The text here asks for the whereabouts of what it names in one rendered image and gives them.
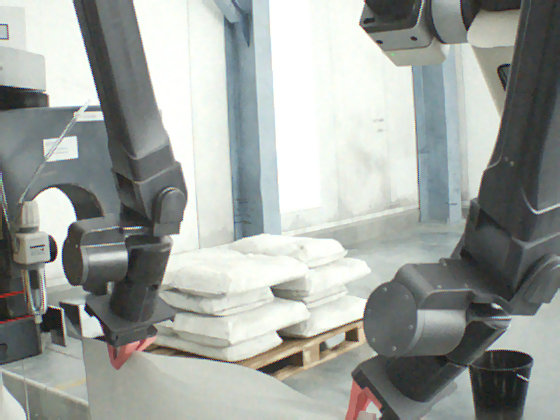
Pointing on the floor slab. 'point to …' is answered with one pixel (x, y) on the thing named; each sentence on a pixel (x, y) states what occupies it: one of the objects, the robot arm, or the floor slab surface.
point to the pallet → (309, 351)
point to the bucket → (500, 384)
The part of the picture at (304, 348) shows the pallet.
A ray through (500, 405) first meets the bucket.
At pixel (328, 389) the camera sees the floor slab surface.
